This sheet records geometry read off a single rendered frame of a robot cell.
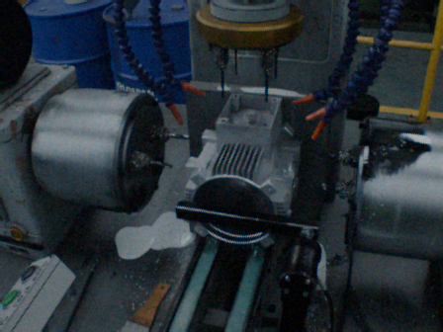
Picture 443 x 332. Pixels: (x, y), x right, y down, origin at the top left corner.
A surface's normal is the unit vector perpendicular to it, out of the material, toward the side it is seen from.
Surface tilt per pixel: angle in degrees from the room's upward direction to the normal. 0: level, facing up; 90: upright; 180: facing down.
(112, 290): 0
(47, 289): 57
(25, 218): 90
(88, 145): 50
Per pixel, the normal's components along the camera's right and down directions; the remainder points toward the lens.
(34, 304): 0.79, -0.34
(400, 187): -0.22, -0.09
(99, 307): -0.03, -0.82
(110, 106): -0.09, -0.67
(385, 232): -0.26, 0.59
